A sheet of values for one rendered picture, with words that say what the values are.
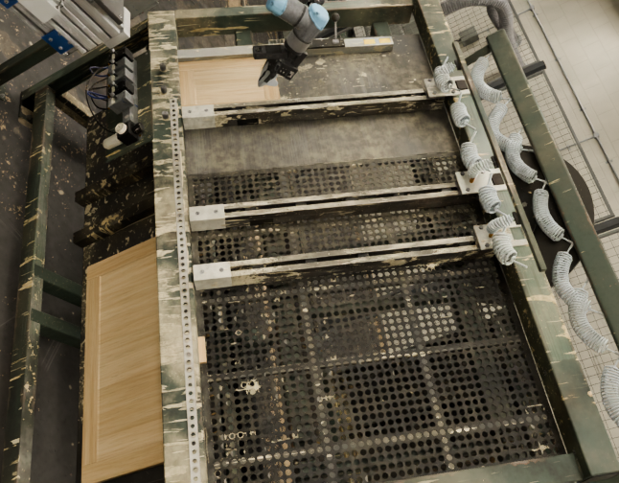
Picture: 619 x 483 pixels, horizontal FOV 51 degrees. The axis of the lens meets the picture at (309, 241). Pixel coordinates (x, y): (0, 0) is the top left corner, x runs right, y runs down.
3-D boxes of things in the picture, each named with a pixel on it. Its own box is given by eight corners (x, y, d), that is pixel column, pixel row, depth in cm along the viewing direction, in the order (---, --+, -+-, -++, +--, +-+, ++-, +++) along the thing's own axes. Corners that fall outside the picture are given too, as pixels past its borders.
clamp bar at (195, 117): (183, 115, 263) (175, 71, 243) (461, 93, 278) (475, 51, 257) (184, 133, 258) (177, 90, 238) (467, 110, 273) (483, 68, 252)
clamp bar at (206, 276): (194, 269, 226) (187, 234, 205) (514, 236, 241) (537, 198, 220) (195, 295, 221) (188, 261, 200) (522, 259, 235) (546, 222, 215)
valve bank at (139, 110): (83, 54, 271) (127, 27, 264) (106, 74, 283) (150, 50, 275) (80, 145, 246) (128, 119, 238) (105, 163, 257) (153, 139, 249)
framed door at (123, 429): (90, 268, 275) (86, 266, 274) (195, 221, 258) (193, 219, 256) (85, 487, 230) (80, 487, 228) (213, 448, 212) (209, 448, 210)
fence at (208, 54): (178, 57, 281) (177, 50, 277) (389, 43, 292) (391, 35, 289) (178, 65, 278) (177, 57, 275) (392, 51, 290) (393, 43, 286)
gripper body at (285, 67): (288, 82, 223) (309, 58, 215) (267, 73, 218) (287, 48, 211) (286, 67, 227) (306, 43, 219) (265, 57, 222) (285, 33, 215)
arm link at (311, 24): (309, -4, 205) (332, 11, 209) (290, 21, 212) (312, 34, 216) (309, 10, 200) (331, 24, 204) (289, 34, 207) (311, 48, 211)
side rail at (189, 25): (177, 29, 298) (174, 10, 289) (406, 15, 312) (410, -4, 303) (177, 37, 295) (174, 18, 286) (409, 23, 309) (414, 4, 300)
